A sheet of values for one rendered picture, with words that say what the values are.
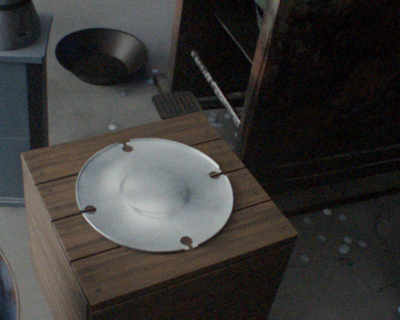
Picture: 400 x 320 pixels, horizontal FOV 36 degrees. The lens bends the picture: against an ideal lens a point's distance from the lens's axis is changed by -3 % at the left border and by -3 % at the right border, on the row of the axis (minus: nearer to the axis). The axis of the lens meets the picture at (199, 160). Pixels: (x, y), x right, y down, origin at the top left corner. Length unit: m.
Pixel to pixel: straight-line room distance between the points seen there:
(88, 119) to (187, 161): 0.69
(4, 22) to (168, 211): 0.52
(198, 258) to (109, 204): 0.19
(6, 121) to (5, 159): 0.12
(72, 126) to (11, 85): 0.50
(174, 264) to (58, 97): 1.01
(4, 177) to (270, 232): 0.71
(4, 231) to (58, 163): 0.40
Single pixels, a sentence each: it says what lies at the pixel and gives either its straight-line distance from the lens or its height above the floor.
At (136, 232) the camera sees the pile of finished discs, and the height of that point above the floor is 0.35.
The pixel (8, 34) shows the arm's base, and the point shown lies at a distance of 1.33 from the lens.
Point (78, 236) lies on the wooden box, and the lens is 1.08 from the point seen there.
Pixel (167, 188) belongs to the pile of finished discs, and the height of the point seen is 0.36.
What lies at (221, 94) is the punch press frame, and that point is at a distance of 1.72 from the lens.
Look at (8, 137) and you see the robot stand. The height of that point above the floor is 0.22.
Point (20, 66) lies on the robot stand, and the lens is 1.35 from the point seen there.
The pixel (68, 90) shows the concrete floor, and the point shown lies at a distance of 1.98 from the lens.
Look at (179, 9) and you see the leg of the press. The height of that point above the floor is 0.32.
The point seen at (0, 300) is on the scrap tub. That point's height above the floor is 0.35.
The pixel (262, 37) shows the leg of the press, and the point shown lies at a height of 0.51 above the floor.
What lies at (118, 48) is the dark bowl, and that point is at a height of 0.03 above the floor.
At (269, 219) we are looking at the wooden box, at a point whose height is 0.35.
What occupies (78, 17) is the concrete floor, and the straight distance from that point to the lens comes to 2.36.
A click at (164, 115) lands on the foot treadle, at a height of 0.16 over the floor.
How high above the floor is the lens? 1.17
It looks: 42 degrees down
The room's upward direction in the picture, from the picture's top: 10 degrees clockwise
